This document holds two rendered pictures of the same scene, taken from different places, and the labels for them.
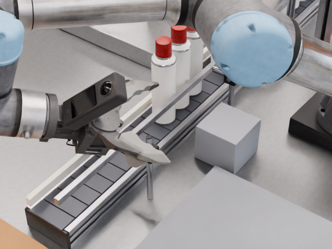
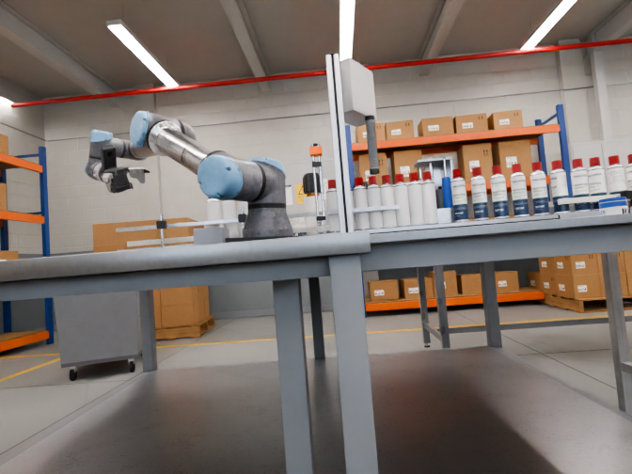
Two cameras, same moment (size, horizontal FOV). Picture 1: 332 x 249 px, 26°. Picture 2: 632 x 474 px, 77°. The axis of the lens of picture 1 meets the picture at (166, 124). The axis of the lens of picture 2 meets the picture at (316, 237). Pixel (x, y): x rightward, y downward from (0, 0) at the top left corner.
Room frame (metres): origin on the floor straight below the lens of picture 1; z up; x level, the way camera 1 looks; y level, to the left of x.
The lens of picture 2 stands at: (0.65, -1.49, 0.78)
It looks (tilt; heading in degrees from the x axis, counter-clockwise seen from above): 3 degrees up; 56
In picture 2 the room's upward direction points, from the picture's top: 5 degrees counter-clockwise
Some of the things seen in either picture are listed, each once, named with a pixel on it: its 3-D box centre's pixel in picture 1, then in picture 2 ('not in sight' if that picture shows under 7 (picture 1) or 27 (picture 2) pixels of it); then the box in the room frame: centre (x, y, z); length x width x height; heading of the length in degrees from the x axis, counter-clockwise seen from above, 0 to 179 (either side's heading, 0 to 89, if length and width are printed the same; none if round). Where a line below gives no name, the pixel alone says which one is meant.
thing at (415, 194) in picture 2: not in sight; (415, 199); (1.83, -0.45, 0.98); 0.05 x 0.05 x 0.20
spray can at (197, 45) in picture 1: (191, 53); (244, 213); (1.29, -0.06, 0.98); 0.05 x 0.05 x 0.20
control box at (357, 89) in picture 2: not in sight; (352, 94); (1.61, -0.39, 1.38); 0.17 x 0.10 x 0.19; 19
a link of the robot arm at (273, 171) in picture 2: not in sight; (264, 181); (1.20, -0.42, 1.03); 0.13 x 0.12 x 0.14; 18
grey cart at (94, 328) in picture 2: not in sight; (108, 311); (1.08, 2.40, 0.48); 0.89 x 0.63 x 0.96; 71
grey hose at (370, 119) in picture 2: not in sight; (371, 145); (1.64, -0.44, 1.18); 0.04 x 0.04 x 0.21
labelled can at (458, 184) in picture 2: not in sight; (459, 196); (1.96, -0.55, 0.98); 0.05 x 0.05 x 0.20
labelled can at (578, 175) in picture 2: not in sight; (579, 185); (2.33, -0.81, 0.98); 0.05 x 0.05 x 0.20
